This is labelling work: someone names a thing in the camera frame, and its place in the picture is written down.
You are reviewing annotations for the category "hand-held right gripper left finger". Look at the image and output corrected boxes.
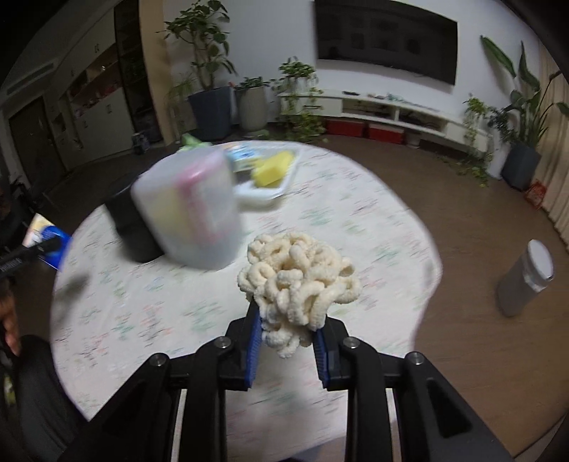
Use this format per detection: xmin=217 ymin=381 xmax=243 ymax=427
xmin=58 ymin=302 xmax=263 ymax=462

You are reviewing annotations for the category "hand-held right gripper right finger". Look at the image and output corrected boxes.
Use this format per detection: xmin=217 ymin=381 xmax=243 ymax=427
xmin=311 ymin=317 xmax=514 ymax=462

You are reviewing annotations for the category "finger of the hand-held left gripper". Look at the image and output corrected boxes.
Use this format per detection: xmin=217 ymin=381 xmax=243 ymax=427
xmin=0 ymin=239 xmax=60 ymax=278

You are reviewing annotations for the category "cream chenille cloth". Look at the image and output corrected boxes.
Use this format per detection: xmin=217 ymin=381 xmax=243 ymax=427
xmin=237 ymin=232 xmax=362 ymax=360

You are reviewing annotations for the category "white plastic tray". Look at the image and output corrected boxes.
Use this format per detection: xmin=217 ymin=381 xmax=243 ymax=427
xmin=222 ymin=143 xmax=305 ymax=210

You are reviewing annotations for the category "person's left hand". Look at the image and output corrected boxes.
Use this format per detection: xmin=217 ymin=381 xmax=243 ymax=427
xmin=0 ymin=291 xmax=22 ymax=356

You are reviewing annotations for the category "black chair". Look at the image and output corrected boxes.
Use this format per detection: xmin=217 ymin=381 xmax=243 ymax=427
xmin=104 ymin=189 xmax=165 ymax=263

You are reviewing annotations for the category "dark wooden door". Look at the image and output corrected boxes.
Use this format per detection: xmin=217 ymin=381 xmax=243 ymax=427
xmin=6 ymin=95 xmax=67 ymax=178

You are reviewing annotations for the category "dark clothing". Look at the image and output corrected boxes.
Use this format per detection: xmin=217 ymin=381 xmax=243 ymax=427
xmin=0 ymin=335 xmax=85 ymax=462

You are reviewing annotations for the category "frosted plastic container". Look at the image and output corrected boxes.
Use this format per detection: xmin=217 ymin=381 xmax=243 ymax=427
xmin=130 ymin=149 xmax=243 ymax=271

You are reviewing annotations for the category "yellow rectangular sponge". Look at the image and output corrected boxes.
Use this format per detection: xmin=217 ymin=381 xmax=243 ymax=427
xmin=252 ymin=151 xmax=296 ymax=188

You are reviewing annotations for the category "green plastic bag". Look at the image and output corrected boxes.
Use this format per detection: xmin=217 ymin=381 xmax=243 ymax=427
xmin=180 ymin=133 xmax=214 ymax=152

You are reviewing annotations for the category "grey trash bin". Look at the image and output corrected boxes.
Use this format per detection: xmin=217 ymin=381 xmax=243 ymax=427
xmin=495 ymin=240 xmax=555 ymax=317

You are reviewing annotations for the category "thin-leaved plant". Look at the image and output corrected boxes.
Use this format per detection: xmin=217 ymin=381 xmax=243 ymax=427
xmin=168 ymin=73 xmax=196 ymax=112

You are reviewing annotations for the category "red storage box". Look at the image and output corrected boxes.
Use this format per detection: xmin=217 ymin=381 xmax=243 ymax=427
xmin=326 ymin=119 xmax=366 ymax=138
xmin=368 ymin=123 xmax=405 ymax=144

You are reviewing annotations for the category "large leafy tree plant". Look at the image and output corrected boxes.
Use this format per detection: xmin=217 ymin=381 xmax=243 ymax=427
xmin=164 ymin=0 xmax=238 ymax=140

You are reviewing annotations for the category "plant in light grey pot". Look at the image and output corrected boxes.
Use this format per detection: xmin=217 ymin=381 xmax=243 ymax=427
xmin=235 ymin=76 xmax=271 ymax=133

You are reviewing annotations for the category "white television cabinet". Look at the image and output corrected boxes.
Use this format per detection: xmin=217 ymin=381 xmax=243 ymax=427
xmin=276 ymin=89 xmax=494 ymax=149

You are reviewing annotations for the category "red printed box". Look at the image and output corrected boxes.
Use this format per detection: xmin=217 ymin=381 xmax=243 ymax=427
xmin=525 ymin=180 xmax=547 ymax=209

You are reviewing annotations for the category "trailing green plant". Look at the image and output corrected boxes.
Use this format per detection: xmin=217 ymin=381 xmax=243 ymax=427
xmin=271 ymin=57 xmax=330 ymax=143

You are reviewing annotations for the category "tall plant in dark pot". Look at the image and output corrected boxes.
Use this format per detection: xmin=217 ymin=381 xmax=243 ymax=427
xmin=481 ymin=36 xmax=569 ymax=192

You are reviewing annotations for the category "small leafy plant white pot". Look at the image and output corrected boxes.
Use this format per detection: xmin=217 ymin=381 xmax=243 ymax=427
xmin=449 ymin=98 xmax=507 ymax=187

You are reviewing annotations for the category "white wall cabinet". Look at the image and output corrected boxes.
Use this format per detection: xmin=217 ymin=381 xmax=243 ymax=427
xmin=44 ymin=40 xmax=147 ymax=165

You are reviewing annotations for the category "wall-mounted television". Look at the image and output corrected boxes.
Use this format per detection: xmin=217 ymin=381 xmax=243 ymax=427
xmin=314 ymin=0 xmax=458 ymax=86

